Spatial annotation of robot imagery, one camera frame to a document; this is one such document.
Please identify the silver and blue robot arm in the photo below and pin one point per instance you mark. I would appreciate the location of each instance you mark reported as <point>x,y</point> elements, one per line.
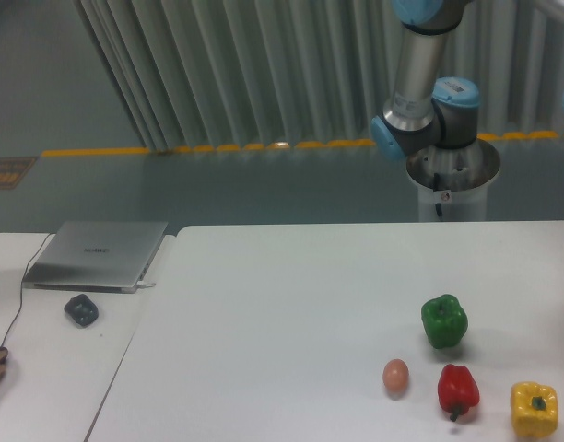
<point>420,83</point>

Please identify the small black plastic object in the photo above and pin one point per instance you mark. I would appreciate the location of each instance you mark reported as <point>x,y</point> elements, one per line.
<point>82,310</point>

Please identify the silver closed laptop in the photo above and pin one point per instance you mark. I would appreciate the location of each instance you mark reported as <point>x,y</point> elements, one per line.
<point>97,256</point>

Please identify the grey pleated curtain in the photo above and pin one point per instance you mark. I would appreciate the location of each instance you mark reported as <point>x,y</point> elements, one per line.
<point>215,73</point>

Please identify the brown egg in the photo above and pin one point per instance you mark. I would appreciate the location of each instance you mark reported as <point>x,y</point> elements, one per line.
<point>395,376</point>

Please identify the green bell pepper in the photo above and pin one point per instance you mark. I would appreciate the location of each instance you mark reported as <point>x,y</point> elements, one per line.
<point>444,320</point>

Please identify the red bell pepper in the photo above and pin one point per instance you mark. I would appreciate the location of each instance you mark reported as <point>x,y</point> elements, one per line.
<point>457,391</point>

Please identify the yellow bell pepper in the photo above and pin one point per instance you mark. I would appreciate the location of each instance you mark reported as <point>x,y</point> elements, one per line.
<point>534,410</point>

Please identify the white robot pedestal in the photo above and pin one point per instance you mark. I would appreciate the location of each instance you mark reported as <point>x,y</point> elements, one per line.
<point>452,184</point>

